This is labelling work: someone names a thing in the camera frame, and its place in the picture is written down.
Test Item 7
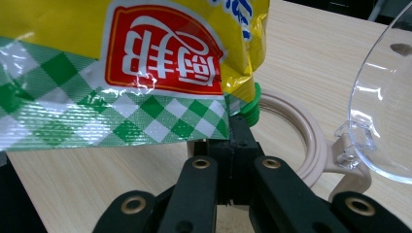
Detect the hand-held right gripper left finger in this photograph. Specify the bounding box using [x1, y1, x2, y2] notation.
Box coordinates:
[158, 115, 235, 233]

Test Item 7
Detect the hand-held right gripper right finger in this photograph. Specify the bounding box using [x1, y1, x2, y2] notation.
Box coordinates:
[233, 115, 352, 233]

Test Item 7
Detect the glass jar with beige lid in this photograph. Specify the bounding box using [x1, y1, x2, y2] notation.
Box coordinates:
[186, 0, 412, 204]

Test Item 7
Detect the yellow green-checked seasoning pouch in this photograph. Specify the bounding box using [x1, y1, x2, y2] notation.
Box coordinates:
[0, 0, 272, 153]

